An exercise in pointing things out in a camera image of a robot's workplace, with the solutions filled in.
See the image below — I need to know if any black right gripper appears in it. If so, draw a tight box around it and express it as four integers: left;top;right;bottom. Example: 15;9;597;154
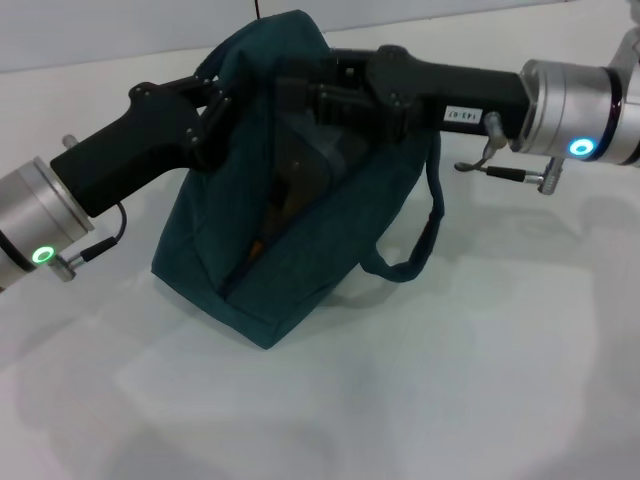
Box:
274;43;532;147

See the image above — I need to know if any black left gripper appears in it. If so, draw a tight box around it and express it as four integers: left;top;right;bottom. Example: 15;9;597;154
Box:
49;73;236;220

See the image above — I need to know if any teal fabric tote bag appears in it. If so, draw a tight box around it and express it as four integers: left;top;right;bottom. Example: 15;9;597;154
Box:
149;9;447;351

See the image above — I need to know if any right gripper cable with plug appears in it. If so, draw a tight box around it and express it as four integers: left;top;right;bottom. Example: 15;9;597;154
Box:
452;112;565;197

